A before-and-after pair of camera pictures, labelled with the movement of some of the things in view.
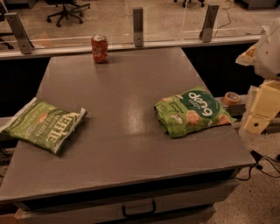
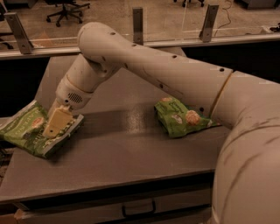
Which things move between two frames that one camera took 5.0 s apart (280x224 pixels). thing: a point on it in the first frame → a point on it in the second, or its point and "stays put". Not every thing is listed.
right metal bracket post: (206, 31) stays put
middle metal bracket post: (138, 26) stays put
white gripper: (269, 55) → (70, 96)
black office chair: (71, 10) stays put
